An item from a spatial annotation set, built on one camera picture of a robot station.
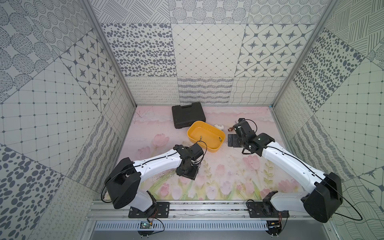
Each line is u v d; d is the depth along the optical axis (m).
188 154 0.60
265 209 0.66
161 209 0.74
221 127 1.04
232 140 0.73
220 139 1.00
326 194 0.39
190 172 0.70
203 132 1.04
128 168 0.45
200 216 0.73
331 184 0.41
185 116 1.10
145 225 0.71
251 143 0.57
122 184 0.42
